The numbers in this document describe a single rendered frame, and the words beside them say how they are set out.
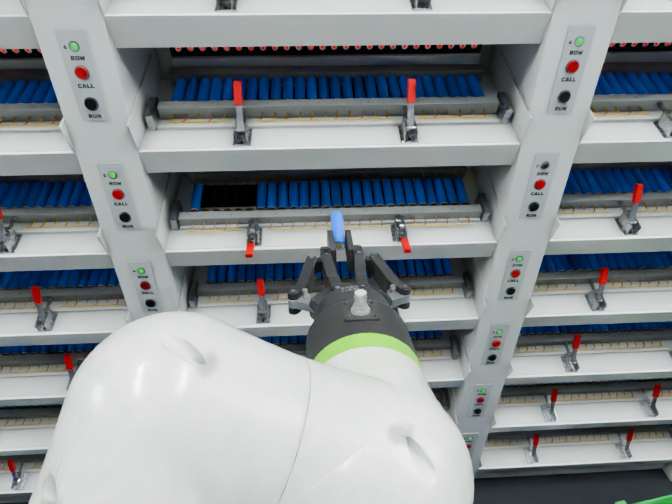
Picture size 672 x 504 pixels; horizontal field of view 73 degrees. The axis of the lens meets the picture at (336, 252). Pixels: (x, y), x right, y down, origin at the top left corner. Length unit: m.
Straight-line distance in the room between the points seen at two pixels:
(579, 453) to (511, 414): 0.30
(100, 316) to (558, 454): 1.25
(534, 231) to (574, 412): 0.63
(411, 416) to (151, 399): 0.14
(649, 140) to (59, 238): 1.03
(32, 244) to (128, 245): 0.18
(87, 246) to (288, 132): 0.42
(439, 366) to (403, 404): 0.85
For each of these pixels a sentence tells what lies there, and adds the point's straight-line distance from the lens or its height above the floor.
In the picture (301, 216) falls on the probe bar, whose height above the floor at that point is 0.91.
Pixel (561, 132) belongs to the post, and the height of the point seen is 1.08.
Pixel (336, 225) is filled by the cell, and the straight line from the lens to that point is 0.64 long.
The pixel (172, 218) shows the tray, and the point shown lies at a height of 0.92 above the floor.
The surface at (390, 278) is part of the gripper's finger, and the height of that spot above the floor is 1.03.
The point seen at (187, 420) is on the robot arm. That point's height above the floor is 1.15.
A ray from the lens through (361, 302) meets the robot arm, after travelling 0.37.
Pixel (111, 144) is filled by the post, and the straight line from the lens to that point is 0.80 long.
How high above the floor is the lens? 1.33
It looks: 34 degrees down
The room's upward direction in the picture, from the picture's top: straight up
